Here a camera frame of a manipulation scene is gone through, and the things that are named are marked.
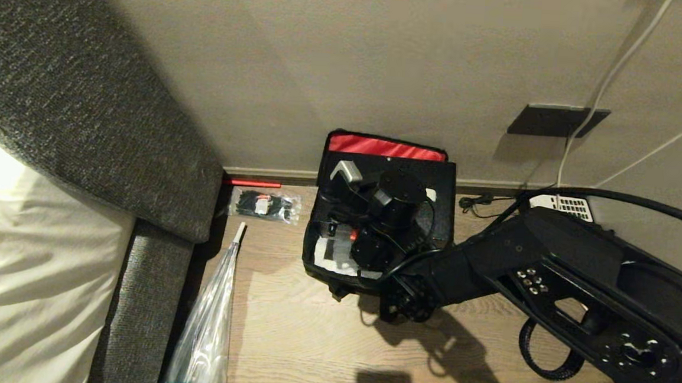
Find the white vented adapter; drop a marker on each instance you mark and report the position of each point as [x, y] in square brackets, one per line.
[565, 205]

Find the black wall plate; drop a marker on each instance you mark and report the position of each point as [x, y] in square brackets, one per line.
[558, 121]

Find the white case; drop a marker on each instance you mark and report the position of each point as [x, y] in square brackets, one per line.
[339, 261]

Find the red stick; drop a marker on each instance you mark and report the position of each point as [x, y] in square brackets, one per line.
[253, 182]

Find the black bag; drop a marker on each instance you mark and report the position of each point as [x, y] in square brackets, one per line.
[444, 204]

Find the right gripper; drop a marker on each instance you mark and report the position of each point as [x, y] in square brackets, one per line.
[343, 199]

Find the grey bed base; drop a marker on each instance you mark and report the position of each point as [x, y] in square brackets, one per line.
[141, 303]

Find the transparent umbrella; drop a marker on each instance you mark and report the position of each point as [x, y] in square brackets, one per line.
[205, 325]

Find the white bedding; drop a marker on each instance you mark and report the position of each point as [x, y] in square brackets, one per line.
[22, 278]

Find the grey upholstered headboard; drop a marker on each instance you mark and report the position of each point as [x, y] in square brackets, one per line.
[80, 92]

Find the red-lined bag lid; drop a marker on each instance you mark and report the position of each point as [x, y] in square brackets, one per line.
[385, 147]

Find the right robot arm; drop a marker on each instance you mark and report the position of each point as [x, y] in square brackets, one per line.
[573, 271]

